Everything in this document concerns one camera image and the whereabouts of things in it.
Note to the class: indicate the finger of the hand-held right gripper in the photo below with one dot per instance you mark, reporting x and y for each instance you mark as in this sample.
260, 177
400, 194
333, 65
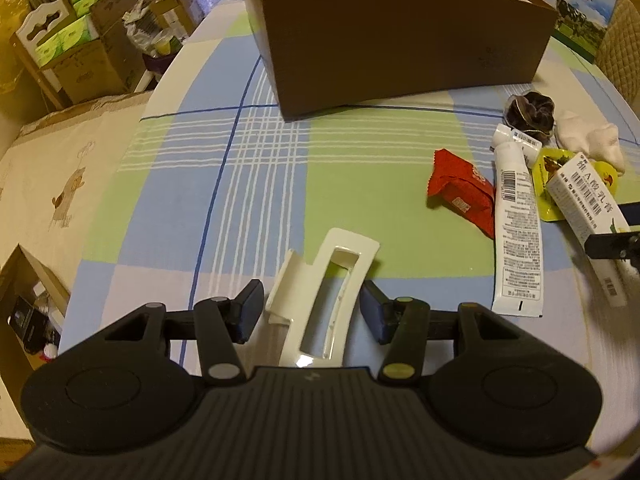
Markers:
607, 246

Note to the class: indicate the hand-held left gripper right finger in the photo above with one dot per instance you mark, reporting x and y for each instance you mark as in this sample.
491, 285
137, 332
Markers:
372, 315

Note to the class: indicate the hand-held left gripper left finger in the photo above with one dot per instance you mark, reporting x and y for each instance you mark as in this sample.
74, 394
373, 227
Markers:
247, 310

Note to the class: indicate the white plastic clip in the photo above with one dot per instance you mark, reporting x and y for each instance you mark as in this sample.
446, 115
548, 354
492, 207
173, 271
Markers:
292, 285

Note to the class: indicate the white ointment box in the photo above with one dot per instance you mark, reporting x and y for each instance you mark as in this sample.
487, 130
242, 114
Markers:
580, 195

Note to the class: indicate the yellow snack packet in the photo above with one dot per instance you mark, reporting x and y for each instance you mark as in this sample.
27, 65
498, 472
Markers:
542, 190

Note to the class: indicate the white tube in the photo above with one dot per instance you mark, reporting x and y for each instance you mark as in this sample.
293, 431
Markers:
517, 240

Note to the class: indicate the red snack packet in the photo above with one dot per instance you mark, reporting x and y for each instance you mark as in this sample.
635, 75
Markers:
460, 190

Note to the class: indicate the brown cardboard box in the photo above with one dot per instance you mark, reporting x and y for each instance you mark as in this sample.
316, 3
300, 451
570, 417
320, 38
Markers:
400, 45

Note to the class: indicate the dark hair scrunchie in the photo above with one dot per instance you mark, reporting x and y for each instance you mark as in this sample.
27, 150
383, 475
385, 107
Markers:
530, 115

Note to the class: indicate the plaid tablecloth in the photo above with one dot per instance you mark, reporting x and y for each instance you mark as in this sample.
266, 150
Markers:
375, 160

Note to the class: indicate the quilted chair back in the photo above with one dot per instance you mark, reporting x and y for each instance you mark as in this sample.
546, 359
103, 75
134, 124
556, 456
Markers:
622, 50

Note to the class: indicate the open brown storage box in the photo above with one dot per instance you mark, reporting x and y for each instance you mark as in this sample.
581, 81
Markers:
25, 310

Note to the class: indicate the light blue milk carton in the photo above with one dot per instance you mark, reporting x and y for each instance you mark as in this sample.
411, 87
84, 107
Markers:
575, 15

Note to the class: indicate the printed bed sheet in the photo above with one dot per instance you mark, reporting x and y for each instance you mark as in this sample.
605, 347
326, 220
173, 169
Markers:
60, 160

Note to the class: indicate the large cardboard box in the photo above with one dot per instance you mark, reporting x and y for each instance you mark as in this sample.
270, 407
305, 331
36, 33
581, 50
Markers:
92, 72

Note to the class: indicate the open box with flap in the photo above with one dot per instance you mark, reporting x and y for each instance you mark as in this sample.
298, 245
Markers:
172, 15

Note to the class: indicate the crumpled plastic bag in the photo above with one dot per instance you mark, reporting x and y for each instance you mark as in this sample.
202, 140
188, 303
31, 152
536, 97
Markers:
145, 20

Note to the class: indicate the stack of green tissue packs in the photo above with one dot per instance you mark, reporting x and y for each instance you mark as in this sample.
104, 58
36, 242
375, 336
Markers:
70, 37

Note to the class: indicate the yellow plastic bag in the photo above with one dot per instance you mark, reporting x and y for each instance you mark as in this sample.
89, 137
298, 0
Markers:
10, 35

